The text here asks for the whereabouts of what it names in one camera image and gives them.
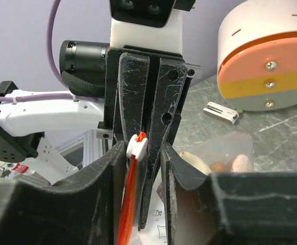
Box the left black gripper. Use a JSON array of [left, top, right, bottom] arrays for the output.
[[97, 47, 202, 230]]

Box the fake longan bunch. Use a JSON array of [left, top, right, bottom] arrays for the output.
[[210, 154, 254, 173]]

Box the fake mushroom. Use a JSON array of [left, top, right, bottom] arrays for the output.
[[179, 151, 212, 175]]

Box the small white slotted block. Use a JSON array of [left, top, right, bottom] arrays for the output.
[[203, 102, 239, 125]]

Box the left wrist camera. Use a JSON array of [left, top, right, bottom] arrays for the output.
[[109, 0, 197, 56]]

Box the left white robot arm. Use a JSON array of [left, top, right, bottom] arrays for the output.
[[0, 42, 202, 229]]

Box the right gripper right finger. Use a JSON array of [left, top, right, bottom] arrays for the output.
[[161, 142, 297, 245]]

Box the clear zip bag red seal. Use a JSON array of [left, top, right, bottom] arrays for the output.
[[117, 131, 253, 244]]

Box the white cylinder drawer unit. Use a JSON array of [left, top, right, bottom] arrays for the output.
[[217, 0, 297, 111]]

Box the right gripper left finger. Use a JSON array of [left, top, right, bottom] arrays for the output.
[[0, 141, 126, 244]]

